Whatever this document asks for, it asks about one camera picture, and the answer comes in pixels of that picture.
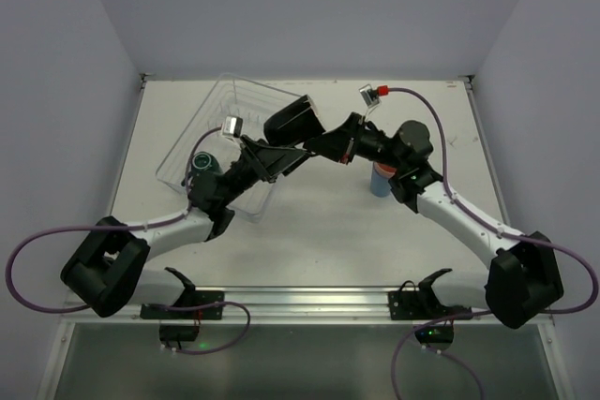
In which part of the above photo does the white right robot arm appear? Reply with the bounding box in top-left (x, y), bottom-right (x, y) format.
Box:
top-left (303, 113), bottom-right (564, 329)

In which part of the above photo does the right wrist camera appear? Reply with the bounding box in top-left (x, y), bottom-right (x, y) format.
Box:
top-left (358, 84), bottom-right (381, 109)

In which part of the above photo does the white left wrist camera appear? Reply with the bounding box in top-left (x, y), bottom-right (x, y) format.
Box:
top-left (221, 115), bottom-right (244, 140)

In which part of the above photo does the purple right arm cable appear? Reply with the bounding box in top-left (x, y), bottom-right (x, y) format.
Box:
top-left (374, 83), bottom-right (596, 400)

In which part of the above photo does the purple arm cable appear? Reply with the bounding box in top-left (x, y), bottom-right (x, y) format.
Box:
top-left (374, 83), bottom-right (596, 400)
top-left (4, 124), bottom-right (254, 356)

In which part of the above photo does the clear plastic dish rack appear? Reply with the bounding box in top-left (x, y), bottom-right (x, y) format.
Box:
top-left (156, 73), bottom-right (300, 194)

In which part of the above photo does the black mug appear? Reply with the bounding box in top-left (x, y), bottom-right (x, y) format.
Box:
top-left (263, 95), bottom-right (325, 146)

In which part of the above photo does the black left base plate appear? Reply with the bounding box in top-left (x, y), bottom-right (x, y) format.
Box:
top-left (140, 290), bottom-right (225, 320)

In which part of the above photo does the pink plastic cup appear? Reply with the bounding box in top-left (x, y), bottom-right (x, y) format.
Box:
top-left (373, 163), bottom-right (397, 179)

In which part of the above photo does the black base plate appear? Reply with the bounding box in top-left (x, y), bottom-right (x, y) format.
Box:
top-left (140, 290), bottom-right (225, 320)
top-left (387, 280), bottom-right (472, 320)

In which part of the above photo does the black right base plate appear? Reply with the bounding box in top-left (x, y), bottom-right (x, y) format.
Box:
top-left (387, 280), bottom-right (472, 320)

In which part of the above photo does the dark green mug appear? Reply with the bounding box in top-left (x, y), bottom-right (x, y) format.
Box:
top-left (180, 151), bottom-right (223, 187)

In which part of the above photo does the blue plastic cup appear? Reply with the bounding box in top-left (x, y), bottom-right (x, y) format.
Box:
top-left (369, 162), bottom-right (391, 198)

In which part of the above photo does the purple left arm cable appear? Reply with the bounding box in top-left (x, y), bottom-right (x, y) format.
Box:
top-left (4, 124), bottom-right (254, 356)

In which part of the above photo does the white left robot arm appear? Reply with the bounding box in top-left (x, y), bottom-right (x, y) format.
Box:
top-left (60, 137), bottom-right (310, 318)

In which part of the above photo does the aluminium mounting rail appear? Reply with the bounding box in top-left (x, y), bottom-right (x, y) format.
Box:
top-left (60, 283), bottom-right (559, 326)

